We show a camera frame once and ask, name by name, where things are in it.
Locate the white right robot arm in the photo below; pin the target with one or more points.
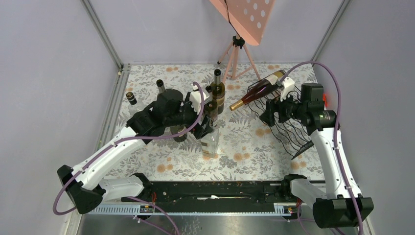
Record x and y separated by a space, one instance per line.
342 204

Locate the green wine bottle grey cap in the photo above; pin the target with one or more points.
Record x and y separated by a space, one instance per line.
211 108

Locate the black wire wine rack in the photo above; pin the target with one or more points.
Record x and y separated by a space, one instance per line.
291 134

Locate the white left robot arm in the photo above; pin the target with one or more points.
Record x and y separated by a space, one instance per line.
85 184

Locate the olive wine bottle black cap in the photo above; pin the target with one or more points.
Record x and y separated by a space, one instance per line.
173 129

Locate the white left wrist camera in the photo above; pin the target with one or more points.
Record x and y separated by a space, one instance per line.
195 99

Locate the green wine bottle brown label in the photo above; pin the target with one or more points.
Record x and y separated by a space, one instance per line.
218 90

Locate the clear liquor bottle black cap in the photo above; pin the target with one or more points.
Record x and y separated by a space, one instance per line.
210 144

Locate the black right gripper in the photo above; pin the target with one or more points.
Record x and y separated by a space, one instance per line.
272 106

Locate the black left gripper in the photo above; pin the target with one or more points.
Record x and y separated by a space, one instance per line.
202 129

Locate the grey slotted cable duct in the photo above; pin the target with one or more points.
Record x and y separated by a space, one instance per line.
198 208

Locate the red wine bottle gold cap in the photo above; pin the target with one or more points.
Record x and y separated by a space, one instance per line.
260 89

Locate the pink music stand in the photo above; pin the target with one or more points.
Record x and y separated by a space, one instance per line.
249 19

